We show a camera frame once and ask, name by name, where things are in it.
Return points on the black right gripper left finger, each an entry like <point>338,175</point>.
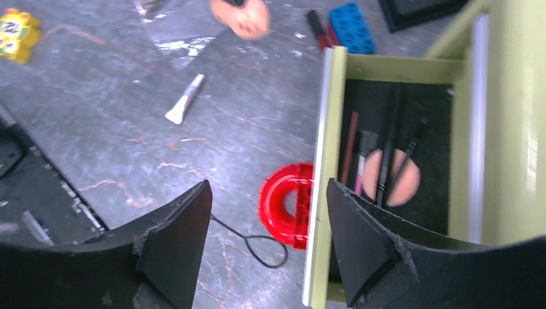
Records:
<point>152,260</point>

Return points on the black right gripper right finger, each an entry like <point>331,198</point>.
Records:
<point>386,261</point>

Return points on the round peach powder puff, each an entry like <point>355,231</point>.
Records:
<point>405,188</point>

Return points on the pink spoolie brush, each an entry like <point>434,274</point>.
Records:
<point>367,144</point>

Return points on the thin pink lip pencil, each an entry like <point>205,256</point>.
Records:
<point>349,148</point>

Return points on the green drawer cabinet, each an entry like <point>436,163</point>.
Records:
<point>482,154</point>

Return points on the small silver white tube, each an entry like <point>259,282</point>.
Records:
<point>178,112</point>

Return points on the large black powder brush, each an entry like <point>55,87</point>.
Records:
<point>392,118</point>

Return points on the red toy magnet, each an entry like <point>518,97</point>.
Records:
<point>284,204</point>

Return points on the clear plastic wrapper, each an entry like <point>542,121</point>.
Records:
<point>180,29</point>

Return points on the blue red toy brick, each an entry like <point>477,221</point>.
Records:
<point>347,27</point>

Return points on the black white chessboard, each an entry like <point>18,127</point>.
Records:
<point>402,14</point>

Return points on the dark red lip gloss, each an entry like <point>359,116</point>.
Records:
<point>317,29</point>

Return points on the yellow number toy block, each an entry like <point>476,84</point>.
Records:
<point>20,32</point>

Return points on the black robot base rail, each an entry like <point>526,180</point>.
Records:
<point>39,207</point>

